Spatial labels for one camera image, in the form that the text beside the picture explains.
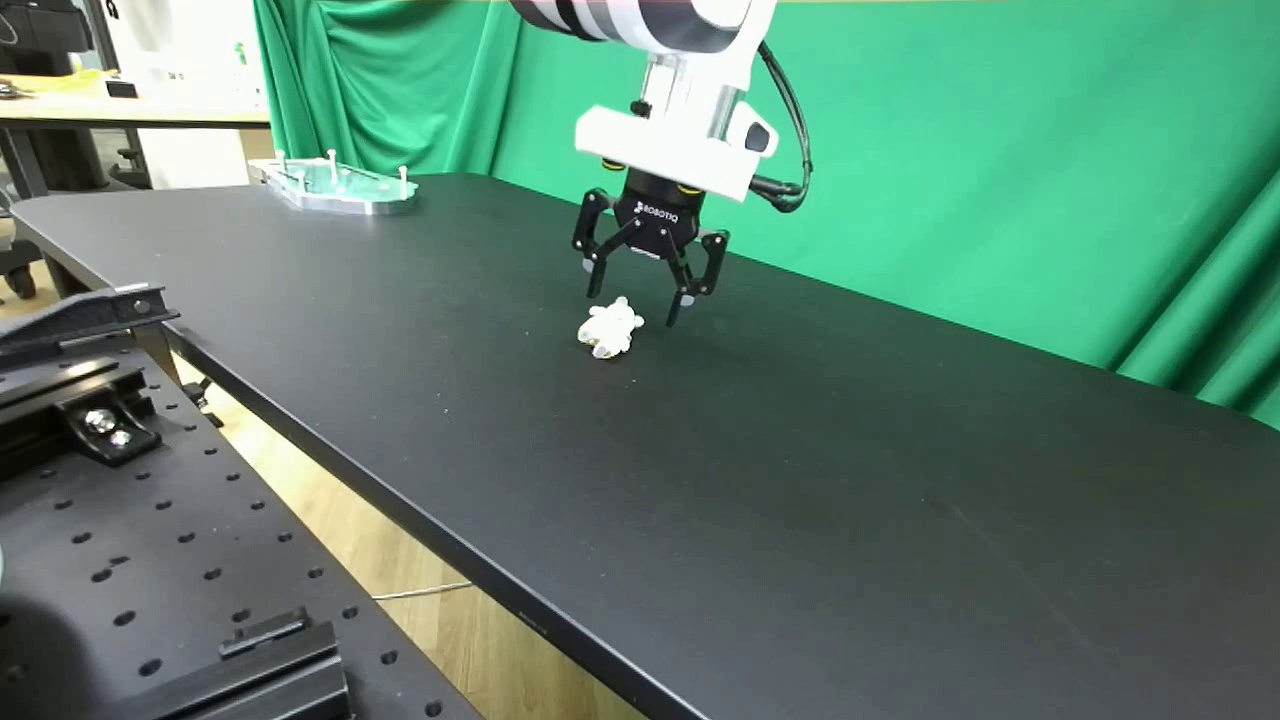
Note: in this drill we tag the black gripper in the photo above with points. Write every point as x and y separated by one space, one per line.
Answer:
662 215

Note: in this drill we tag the white plush toy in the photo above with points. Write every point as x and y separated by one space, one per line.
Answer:
610 331

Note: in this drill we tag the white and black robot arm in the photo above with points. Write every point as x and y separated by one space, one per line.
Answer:
641 22

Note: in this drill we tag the green draped curtain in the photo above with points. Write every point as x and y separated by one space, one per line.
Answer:
384 83
1222 323

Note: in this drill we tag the flat green backdrop screen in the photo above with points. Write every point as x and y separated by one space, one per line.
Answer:
1003 160

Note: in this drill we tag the white box appliance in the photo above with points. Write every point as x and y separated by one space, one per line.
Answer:
187 44

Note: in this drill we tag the black perforated breadboard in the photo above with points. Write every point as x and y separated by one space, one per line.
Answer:
200 561

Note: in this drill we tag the wooden desk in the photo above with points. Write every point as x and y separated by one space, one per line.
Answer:
81 104

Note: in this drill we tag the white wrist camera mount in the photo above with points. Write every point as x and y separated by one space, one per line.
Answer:
664 146

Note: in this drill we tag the pale base plate with pegs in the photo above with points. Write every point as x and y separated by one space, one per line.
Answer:
332 190

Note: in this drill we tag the black bracket with silver screw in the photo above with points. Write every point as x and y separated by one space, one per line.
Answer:
109 431

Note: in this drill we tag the black clamp bracket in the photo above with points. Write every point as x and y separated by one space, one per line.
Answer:
81 323

